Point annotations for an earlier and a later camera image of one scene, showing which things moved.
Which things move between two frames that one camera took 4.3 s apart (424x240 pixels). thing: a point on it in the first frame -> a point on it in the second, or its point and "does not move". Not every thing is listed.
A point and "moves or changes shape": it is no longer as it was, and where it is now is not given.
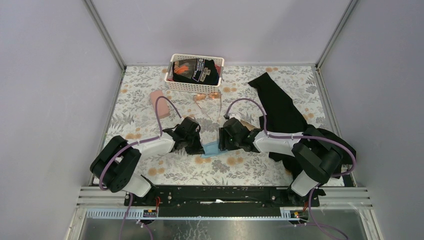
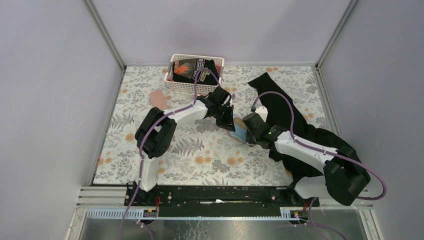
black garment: (281, 115) does not move
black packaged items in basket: (196, 71) does not move
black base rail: (222, 201) does not move
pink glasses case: (162, 110) does not move
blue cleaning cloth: (212, 149) moves or changes shape
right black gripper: (223, 144) -> (250, 139)
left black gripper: (198, 149) -> (226, 123)
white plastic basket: (194, 74) does not move
